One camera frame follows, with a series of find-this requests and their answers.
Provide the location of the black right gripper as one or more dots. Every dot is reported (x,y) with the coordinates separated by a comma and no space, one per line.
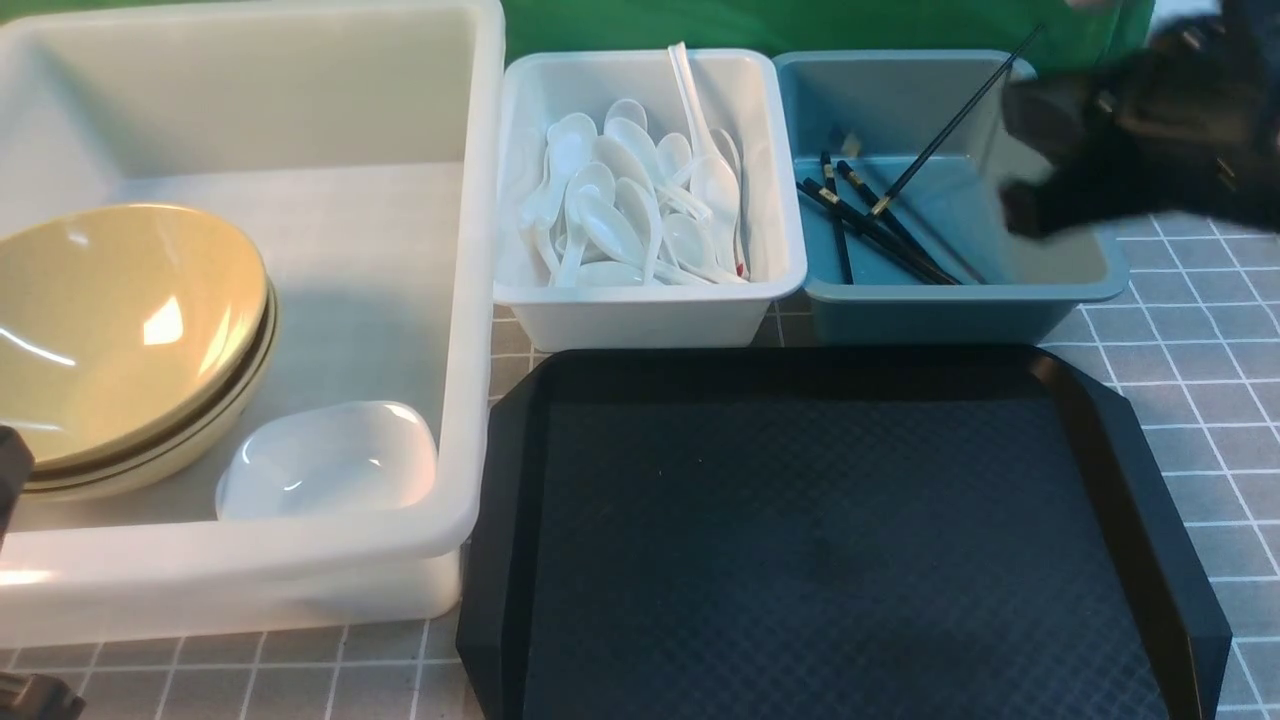
(1188,123)

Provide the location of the yellow noodle bowl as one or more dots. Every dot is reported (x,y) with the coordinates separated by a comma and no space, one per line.
(116,320)

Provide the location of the yellow bowl in tub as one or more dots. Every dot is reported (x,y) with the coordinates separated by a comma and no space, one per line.
(180,447)

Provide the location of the teal plastic bin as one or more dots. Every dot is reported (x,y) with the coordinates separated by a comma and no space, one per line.
(877,109)

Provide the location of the leaning black chopstick in bin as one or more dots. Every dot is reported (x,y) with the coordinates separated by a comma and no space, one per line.
(881,206)

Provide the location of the black chopstick bin bottom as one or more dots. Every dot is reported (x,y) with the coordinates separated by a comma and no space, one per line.
(852,235)

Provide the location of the black chopstick lying in bin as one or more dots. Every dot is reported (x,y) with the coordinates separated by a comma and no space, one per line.
(889,221)

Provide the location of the small white plastic bin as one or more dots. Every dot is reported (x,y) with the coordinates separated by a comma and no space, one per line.
(741,98)

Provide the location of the long white ladle spoon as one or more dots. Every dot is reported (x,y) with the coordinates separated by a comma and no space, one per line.
(712,180)

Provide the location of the pile of white soup spoons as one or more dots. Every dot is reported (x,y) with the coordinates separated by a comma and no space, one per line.
(614,207)

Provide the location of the black plastic serving tray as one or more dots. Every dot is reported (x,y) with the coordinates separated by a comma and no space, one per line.
(929,532)

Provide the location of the large white plastic tub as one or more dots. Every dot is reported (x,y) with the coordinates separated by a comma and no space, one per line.
(356,143)

